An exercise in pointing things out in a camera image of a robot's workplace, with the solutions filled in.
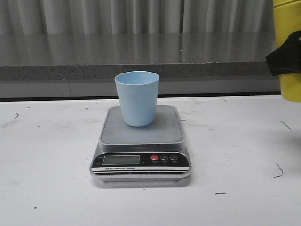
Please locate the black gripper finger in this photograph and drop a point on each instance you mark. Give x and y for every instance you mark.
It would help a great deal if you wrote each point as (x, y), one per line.
(287, 58)

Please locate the yellow squeeze bottle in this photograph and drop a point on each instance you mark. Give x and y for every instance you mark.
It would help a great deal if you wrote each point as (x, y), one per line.
(287, 19)

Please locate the light blue plastic cup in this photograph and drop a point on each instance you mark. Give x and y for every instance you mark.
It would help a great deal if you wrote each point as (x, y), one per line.
(137, 92)

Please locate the silver electronic kitchen scale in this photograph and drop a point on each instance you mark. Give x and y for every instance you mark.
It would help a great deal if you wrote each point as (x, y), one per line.
(155, 155)

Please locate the grey stone counter ledge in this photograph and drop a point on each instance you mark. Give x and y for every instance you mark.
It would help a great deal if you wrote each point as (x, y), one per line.
(81, 66)

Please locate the white pleated curtain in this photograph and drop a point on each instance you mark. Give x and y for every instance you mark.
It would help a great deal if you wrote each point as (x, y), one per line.
(29, 17)

